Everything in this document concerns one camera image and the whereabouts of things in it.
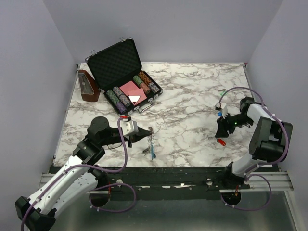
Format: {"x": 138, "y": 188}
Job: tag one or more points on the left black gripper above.
{"x": 141, "y": 134}

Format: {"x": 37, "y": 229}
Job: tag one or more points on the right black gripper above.
{"x": 223, "y": 126}

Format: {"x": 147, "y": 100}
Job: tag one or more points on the blue silver carabiner keyring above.
{"x": 151, "y": 141}

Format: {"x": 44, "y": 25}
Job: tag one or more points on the red key tag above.
{"x": 221, "y": 141}

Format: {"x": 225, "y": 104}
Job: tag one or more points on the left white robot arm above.
{"x": 31, "y": 210}

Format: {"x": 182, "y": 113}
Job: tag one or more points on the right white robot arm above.
{"x": 268, "y": 145}

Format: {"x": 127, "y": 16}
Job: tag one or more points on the green key tag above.
{"x": 223, "y": 92}

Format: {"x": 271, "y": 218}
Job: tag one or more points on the white dealer button card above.
{"x": 134, "y": 99}

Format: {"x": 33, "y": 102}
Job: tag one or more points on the red playing card deck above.
{"x": 130, "y": 88}

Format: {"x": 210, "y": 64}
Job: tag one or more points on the brown wooden metronome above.
{"x": 88, "y": 87}

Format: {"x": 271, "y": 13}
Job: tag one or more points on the black poker chip case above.
{"x": 114, "y": 67}

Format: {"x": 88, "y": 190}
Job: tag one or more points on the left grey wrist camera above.
{"x": 129, "y": 128}

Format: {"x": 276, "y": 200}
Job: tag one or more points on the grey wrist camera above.
{"x": 222, "y": 107}
{"x": 129, "y": 128}

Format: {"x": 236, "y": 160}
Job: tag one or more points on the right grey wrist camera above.
{"x": 222, "y": 107}

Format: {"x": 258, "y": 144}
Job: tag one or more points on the black mounting rail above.
{"x": 155, "y": 183}

